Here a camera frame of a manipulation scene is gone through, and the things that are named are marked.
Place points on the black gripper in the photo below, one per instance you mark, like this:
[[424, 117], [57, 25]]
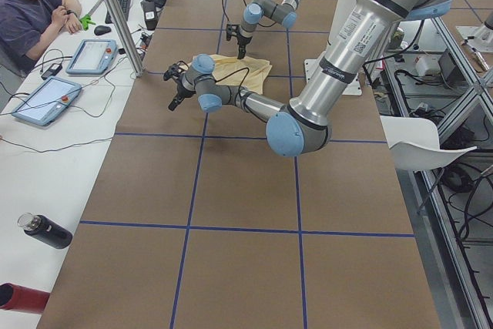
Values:
[[242, 41], [180, 92]]

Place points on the beige long sleeve shirt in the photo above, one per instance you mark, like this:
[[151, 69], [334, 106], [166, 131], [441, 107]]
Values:
[[248, 72]]

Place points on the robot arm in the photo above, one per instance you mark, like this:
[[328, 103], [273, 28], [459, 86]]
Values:
[[283, 13], [301, 125]]

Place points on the far blue teach pendant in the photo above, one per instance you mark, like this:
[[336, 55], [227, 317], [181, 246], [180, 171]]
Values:
[[93, 57]]

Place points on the blue teach pendant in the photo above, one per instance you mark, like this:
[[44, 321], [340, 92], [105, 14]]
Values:
[[93, 57], [45, 104]]

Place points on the black computer mouse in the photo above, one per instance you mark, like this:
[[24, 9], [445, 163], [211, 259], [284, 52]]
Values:
[[101, 30]]

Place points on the black keyboard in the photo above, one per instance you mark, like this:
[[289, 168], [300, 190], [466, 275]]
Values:
[[119, 3]]

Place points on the green plastic tool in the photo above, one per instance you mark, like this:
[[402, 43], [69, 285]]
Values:
[[86, 21]]

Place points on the near blue teach pendant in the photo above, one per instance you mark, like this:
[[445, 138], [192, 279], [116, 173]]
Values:
[[45, 104]]

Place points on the seated person dark shirt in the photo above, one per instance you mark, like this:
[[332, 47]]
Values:
[[28, 27]]

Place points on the black water bottle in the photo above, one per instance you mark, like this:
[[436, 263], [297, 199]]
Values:
[[45, 230]]

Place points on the white curved panel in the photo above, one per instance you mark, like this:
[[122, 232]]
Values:
[[414, 144]]

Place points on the red cylinder bottle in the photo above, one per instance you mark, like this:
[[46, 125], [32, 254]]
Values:
[[23, 299]]

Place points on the aluminium frame post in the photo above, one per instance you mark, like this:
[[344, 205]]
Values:
[[125, 36]]

